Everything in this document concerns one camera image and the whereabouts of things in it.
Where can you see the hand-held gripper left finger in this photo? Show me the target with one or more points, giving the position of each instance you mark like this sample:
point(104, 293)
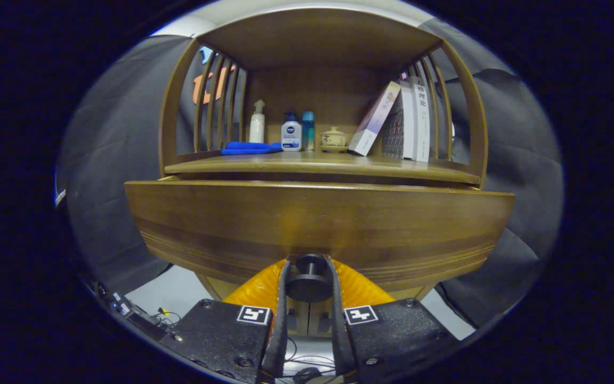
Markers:
point(221, 333)

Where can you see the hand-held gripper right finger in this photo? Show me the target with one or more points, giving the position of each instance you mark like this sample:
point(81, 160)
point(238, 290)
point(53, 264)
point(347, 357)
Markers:
point(397, 336)

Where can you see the wooden drawer with black knob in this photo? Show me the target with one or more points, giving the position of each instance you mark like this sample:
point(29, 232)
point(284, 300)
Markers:
point(317, 218)

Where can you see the wooden countertop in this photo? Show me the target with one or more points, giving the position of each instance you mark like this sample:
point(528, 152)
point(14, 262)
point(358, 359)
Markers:
point(317, 163)

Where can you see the wooden cabinet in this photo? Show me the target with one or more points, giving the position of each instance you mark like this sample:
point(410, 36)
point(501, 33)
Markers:
point(317, 48)

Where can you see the black power strip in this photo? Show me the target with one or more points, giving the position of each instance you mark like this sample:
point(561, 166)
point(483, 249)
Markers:
point(136, 316)

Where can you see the black oval floor device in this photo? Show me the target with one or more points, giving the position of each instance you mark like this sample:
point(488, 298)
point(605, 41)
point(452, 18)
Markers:
point(305, 376)

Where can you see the blue cloth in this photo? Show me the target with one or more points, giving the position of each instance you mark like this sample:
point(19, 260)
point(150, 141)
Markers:
point(248, 148)

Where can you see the patterned cover book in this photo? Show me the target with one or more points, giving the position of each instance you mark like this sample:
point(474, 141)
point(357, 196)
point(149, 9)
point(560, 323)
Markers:
point(393, 133)

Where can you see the beige lidded tea cup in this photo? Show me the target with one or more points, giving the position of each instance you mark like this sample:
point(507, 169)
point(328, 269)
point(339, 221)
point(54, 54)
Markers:
point(334, 140)

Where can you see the white spray bottle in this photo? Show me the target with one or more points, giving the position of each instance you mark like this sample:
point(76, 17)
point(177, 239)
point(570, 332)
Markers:
point(257, 128)

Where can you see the white pump bottle blue cap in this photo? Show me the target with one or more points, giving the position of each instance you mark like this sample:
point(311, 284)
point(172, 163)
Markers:
point(291, 136)

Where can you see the white book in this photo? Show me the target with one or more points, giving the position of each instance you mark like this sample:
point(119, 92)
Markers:
point(423, 122)

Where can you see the purple cover book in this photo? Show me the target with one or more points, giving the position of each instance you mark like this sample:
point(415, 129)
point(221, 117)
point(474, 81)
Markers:
point(373, 120)

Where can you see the clear blue bottle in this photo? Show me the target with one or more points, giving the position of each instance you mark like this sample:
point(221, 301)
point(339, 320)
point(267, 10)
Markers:
point(308, 133)

